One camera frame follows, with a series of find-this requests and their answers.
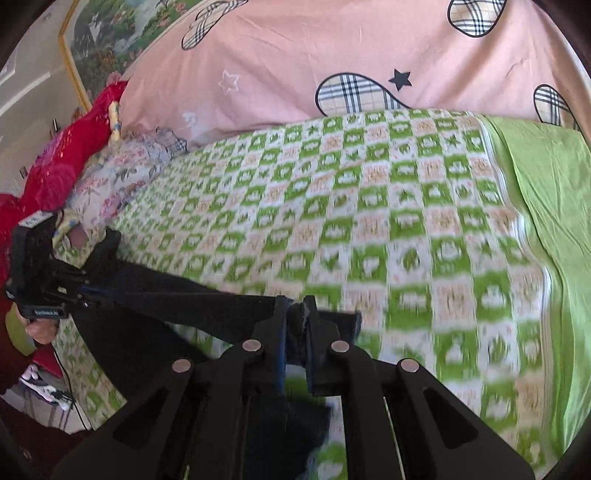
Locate black pants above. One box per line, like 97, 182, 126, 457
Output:
71, 257, 363, 480

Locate person left hand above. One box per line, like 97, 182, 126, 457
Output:
16, 309, 59, 345

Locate red rose blanket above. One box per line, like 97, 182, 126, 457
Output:
1, 81, 127, 281

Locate floral pillow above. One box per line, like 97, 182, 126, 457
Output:
65, 128, 188, 238

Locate green checkered frog bedsheet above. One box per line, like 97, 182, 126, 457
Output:
52, 108, 571, 480

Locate framed landscape painting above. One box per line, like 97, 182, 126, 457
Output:
58, 1, 208, 112

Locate pink quilt with plaid hearts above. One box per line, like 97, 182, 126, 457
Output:
120, 1, 590, 145

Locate light green sheet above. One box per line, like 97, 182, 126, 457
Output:
481, 116, 590, 455

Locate black cable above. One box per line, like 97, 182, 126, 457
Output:
50, 345, 93, 432

